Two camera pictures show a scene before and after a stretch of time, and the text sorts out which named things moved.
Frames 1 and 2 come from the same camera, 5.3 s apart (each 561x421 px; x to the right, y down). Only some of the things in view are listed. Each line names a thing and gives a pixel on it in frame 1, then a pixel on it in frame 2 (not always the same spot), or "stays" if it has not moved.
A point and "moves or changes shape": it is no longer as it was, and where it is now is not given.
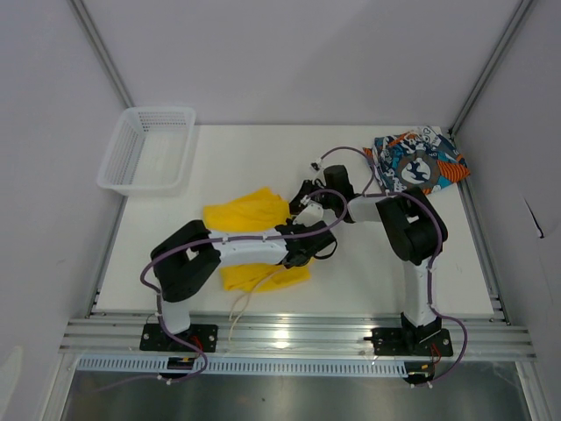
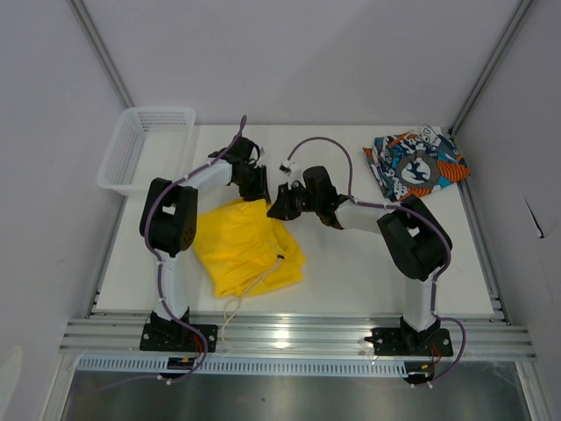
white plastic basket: [150, 152] stays
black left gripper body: [295, 228] → [248, 185]
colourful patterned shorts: [423, 159] stays
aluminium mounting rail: [472, 337] stays
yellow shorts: [254, 210] moves or changes shape
